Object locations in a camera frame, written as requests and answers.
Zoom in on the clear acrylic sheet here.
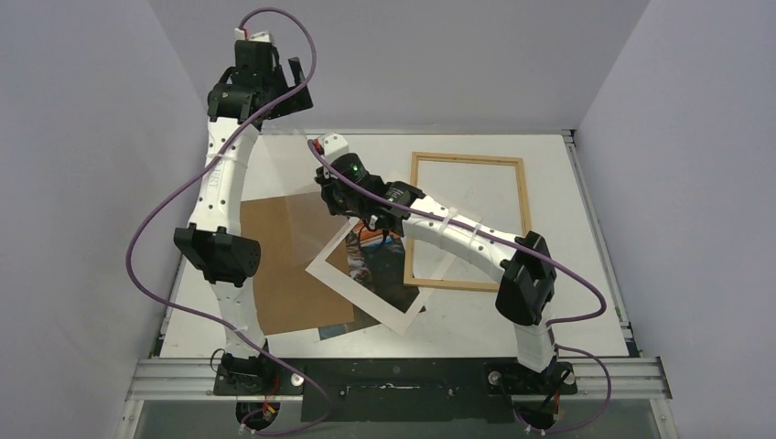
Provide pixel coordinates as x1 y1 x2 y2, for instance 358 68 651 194
263 127 348 265

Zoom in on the colourful photo print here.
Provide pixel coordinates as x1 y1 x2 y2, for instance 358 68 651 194
316 219 426 342

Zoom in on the wooden picture frame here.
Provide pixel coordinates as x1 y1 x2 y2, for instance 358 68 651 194
404 152 532 293

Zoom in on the white mat board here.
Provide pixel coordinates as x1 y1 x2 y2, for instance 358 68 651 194
305 217 435 337

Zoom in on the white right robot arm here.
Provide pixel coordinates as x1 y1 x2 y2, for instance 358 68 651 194
314 153 557 392

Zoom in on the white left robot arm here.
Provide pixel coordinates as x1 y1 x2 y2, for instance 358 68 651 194
174 32 293 394

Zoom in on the brown cardboard backing board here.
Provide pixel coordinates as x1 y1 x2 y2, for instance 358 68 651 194
241 197 355 335

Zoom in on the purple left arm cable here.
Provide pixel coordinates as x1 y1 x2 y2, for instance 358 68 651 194
125 6 333 437

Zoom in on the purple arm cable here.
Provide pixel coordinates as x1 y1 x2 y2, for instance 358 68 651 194
307 139 613 436
125 6 333 437

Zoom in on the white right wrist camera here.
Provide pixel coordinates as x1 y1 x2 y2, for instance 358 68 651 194
314 132 350 162

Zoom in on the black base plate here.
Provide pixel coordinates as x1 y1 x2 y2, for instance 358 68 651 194
212 358 577 428

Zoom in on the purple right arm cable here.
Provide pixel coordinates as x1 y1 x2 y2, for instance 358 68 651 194
307 139 613 436

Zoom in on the aluminium front rail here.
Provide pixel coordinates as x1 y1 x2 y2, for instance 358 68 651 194
126 358 673 402

